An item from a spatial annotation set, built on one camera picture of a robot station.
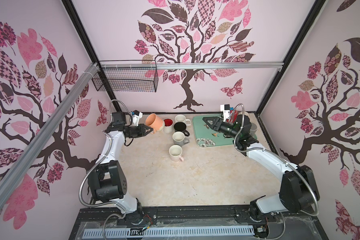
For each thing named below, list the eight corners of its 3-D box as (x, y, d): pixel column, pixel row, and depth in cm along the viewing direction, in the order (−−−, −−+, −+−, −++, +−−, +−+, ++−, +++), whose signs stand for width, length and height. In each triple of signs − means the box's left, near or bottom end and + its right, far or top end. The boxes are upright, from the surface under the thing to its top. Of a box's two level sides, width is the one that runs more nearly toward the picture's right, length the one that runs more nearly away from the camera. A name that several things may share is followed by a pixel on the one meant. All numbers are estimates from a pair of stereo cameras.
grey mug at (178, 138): (175, 150, 100) (175, 143, 93) (172, 140, 105) (171, 133, 98) (188, 146, 102) (188, 138, 95) (183, 137, 107) (183, 129, 100)
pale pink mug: (169, 165, 94) (168, 158, 86) (170, 152, 99) (169, 144, 92) (183, 165, 94) (183, 158, 86) (183, 152, 99) (183, 144, 92)
